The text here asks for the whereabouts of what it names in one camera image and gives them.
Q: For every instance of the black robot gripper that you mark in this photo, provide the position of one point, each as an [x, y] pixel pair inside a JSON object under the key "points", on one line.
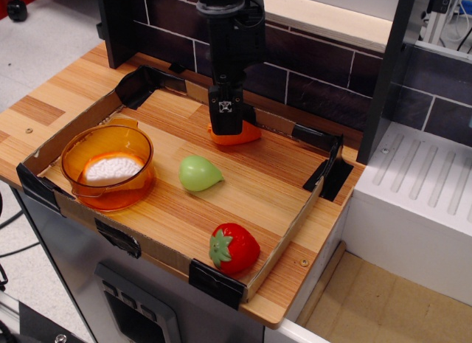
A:
{"points": [[237, 40]]}

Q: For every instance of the red toy strawberry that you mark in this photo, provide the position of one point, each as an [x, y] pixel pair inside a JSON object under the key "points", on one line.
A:
{"points": [[232, 248]]}

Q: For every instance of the white toy sink drainboard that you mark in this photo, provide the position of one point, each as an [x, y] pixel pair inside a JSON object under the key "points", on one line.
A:
{"points": [[410, 212]]}

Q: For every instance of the grey toy oven front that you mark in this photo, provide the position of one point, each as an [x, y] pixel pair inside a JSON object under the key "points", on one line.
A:
{"points": [[139, 316]]}

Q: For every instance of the orange transparent plastic pot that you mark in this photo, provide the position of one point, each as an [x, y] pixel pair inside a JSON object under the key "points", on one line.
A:
{"points": [[119, 135]]}

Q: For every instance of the black caster wheel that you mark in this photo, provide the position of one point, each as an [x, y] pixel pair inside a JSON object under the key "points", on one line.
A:
{"points": [[17, 10]]}

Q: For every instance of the dark grey vertical post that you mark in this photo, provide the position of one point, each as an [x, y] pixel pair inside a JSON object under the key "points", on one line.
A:
{"points": [[403, 36]]}

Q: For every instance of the cardboard fence with black tape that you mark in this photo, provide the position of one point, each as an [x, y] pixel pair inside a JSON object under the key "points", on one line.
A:
{"points": [[277, 187]]}

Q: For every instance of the green toy pear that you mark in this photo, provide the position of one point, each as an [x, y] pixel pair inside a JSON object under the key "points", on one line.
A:
{"points": [[197, 173]]}

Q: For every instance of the white and orange toy sushi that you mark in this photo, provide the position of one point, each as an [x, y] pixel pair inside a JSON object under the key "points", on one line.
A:
{"points": [[110, 168]]}

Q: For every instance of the orange toy carrot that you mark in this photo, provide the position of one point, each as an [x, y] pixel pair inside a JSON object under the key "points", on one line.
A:
{"points": [[249, 133]]}

